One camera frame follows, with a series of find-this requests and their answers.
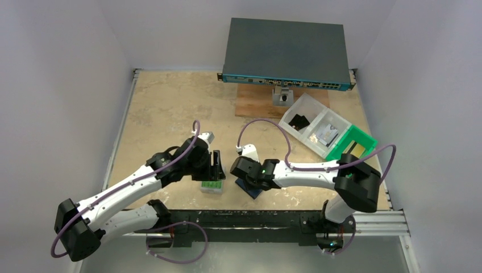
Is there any blue card holder wallet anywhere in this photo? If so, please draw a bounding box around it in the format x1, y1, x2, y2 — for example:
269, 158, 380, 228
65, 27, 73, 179
235, 179, 263, 200

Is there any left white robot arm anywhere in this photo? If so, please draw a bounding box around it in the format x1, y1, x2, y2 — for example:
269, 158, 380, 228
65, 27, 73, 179
51, 132, 226, 262

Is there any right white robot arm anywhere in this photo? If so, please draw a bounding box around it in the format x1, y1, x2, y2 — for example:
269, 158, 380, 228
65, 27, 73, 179
230, 154, 381, 224

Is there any green card box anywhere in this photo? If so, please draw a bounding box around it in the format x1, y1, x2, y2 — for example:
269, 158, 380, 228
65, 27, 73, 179
200, 180, 223, 195

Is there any black card in bin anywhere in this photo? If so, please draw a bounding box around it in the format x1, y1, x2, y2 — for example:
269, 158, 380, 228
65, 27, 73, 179
288, 114, 310, 131

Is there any white blue card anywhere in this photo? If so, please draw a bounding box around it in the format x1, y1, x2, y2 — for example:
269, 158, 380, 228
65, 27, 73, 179
315, 123, 339, 147

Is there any gold card black stripe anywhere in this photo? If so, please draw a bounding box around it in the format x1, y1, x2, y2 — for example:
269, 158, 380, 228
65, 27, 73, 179
342, 140, 365, 158

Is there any clear plastic bin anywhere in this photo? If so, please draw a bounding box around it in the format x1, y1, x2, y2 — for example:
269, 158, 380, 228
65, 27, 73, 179
279, 93, 328, 140
301, 109, 352, 160

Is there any wooden board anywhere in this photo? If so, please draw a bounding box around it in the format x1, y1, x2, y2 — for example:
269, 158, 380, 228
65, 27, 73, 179
235, 84, 330, 119

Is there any grey metal stand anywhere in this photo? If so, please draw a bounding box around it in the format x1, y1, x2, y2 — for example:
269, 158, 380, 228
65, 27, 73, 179
272, 86, 294, 107

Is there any green plastic bin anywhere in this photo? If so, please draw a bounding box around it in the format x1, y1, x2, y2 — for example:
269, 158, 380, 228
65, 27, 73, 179
325, 125, 378, 161

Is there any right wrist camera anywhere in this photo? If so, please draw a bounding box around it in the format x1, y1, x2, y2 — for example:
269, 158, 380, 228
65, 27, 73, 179
236, 144, 260, 162

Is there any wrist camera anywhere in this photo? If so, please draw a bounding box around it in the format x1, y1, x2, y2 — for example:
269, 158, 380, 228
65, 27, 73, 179
236, 144, 260, 162
198, 131, 215, 144

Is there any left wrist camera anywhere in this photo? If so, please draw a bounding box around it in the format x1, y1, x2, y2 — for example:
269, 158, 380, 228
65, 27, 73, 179
198, 131, 215, 144

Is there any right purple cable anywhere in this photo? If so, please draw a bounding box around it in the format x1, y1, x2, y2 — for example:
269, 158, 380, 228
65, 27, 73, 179
236, 119, 397, 256

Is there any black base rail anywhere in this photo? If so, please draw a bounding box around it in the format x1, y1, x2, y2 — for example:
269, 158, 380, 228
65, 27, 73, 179
144, 210, 355, 249

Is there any blue network switch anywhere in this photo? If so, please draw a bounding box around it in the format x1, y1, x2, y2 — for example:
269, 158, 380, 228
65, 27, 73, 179
217, 18, 356, 91

